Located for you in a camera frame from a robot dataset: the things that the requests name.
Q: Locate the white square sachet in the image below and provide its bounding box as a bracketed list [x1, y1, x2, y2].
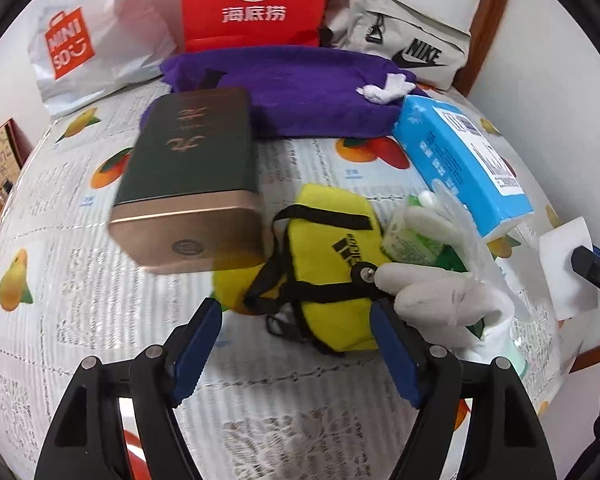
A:
[537, 216, 599, 321]

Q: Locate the blue tissue pack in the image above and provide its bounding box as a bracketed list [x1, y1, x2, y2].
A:
[392, 94, 533, 241]

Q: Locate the person's dark clothing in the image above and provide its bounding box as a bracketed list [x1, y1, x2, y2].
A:
[567, 417, 600, 480]

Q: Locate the red paper bag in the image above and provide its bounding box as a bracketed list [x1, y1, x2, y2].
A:
[179, 0, 331, 53]

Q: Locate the crumpled white tissue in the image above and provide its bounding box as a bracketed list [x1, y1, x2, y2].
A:
[355, 72, 415, 106]

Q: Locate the light green packet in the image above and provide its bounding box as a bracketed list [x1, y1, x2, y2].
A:
[381, 224, 447, 266]

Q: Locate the white soft packet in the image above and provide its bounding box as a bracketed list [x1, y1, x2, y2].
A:
[460, 310, 531, 386]

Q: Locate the white fabric glove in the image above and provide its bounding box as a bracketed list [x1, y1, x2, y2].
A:
[380, 194, 518, 356]

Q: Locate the fruit print tablecloth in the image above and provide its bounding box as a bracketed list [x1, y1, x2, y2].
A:
[0, 82, 581, 480]

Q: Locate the wooden door frame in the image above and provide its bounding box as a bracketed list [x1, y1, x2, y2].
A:
[452, 0, 515, 96]

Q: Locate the white plastic shopping bag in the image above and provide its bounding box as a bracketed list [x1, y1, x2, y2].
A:
[27, 0, 181, 118]

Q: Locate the dark green and gold box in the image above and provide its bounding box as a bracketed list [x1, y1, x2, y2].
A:
[107, 86, 273, 276]

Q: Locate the beige waist bag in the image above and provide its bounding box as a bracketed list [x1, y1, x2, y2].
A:
[322, 0, 473, 92]

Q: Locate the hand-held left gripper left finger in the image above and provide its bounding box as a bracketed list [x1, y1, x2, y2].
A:
[34, 297, 224, 480]

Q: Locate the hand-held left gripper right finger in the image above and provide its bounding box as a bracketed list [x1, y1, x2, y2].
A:
[370, 300, 568, 480]

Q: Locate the yellow drawstring bag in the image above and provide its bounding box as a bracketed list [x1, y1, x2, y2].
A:
[212, 183, 396, 356]

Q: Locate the brown patterned box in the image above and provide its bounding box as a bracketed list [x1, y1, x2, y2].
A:
[0, 119, 23, 186]

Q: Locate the purple towel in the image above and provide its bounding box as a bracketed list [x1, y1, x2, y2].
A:
[140, 45, 418, 140]

